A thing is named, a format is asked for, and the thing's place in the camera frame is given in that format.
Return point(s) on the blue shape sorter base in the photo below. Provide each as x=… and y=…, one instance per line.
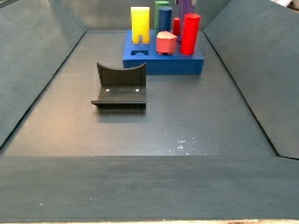
x=161, y=64

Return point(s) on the pink red pentagon block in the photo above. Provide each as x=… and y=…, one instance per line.
x=166, y=42

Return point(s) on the black curved fixture stand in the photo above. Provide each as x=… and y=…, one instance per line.
x=122, y=86

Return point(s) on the purple star prism block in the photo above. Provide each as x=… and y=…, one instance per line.
x=186, y=7

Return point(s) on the blue cylinder block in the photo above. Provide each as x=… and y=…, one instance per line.
x=165, y=18

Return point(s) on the yellow arch block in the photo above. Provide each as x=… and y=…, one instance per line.
x=141, y=25

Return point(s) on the short red block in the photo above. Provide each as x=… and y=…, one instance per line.
x=177, y=26

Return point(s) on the tall red hexagonal block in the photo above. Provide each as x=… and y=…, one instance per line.
x=191, y=25

